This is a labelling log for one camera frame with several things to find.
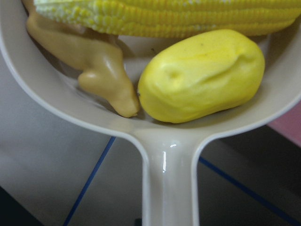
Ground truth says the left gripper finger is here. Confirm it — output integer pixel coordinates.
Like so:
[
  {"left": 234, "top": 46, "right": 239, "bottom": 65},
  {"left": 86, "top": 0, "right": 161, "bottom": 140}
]
[{"left": 134, "top": 218, "right": 142, "bottom": 226}]

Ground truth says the beige plastic dustpan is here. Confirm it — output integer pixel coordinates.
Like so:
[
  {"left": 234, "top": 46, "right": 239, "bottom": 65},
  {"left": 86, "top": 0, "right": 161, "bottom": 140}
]
[{"left": 0, "top": 0, "right": 301, "bottom": 226}]

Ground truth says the yellow toy potato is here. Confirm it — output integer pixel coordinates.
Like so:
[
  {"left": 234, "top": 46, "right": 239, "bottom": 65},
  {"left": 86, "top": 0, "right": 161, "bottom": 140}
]
[{"left": 138, "top": 30, "right": 265, "bottom": 123}]

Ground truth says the tan toy ginger root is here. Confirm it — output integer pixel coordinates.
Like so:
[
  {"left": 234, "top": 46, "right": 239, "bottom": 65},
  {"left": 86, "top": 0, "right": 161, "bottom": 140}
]
[{"left": 22, "top": 0, "right": 140, "bottom": 118}]

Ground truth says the yellow toy corn cob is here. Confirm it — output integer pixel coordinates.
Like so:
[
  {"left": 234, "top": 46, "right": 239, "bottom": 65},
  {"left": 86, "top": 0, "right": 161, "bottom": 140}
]
[{"left": 34, "top": 0, "right": 301, "bottom": 38}]

